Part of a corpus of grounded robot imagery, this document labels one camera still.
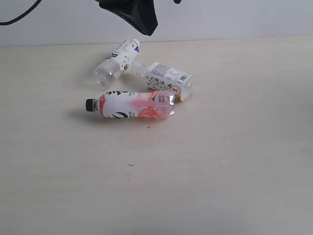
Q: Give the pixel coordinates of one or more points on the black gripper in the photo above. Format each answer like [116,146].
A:
[138,13]

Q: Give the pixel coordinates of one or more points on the clear bottle white blue label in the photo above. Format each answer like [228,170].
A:
[117,62]

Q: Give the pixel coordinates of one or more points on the pink label bottle black cap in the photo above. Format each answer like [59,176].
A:
[124,104]

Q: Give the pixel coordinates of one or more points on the clear bottle floral label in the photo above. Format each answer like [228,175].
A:
[158,76]

